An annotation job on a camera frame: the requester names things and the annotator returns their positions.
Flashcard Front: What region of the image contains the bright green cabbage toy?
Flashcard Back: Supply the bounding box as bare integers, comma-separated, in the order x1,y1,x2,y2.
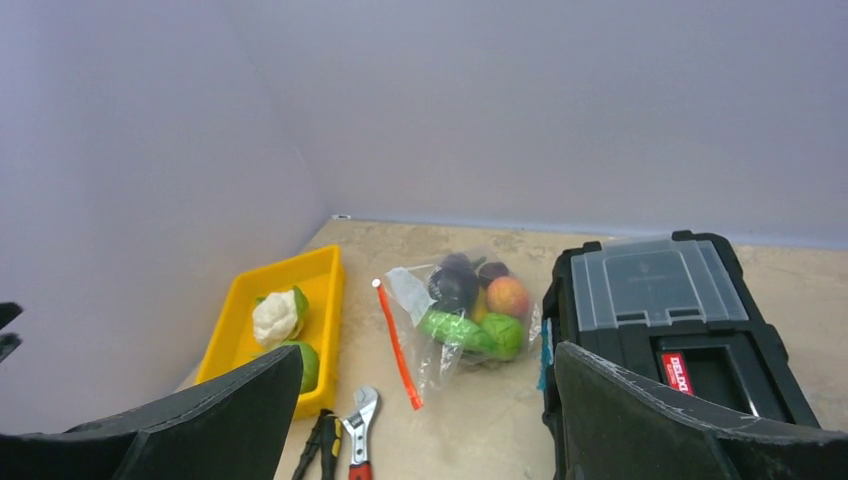
480,313,524,361

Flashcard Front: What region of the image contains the yellow corn toy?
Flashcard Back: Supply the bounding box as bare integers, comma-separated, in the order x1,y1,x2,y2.
469,287,489,325

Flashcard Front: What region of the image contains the small dark red toy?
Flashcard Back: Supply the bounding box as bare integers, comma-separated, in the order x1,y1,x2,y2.
477,261,510,288

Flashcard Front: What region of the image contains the red peach toy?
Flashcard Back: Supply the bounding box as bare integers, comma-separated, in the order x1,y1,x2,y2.
486,276,530,318

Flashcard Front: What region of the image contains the black yellow screwdriver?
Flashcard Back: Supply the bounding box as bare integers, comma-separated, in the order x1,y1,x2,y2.
319,411,343,480

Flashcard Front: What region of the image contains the black T-handle tool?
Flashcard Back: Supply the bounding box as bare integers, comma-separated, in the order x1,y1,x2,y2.
292,409,333,480

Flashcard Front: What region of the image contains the clear zip top bag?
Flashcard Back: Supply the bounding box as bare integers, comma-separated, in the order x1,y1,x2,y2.
372,246,542,411

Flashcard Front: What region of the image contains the white cauliflower toy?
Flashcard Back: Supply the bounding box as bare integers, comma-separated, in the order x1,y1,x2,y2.
252,286,309,349

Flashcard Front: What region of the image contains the green pepper toy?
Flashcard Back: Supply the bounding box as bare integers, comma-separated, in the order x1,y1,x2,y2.
417,310,495,355

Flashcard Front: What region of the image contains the purple eggplant toy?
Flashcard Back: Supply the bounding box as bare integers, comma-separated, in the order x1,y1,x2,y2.
428,253,486,315

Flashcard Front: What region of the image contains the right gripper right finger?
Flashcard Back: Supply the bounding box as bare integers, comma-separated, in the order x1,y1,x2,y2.
553,342,847,479

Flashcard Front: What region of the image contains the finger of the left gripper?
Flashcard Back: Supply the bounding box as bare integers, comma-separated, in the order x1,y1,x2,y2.
0,333,22,362
0,302,24,329

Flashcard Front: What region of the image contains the yellow plastic tray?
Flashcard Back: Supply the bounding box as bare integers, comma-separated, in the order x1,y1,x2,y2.
195,245,345,420

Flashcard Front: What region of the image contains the pale green cabbage toy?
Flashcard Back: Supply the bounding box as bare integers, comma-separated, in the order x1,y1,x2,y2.
283,341,320,394

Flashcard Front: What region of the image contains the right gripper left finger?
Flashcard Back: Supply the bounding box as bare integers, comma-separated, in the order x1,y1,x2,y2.
1,347,302,479

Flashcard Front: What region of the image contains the black toolbox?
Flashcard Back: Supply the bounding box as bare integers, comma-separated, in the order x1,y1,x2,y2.
539,230,817,479

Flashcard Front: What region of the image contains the red adjustable wrench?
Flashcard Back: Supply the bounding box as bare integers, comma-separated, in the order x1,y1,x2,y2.
342,386,380,480

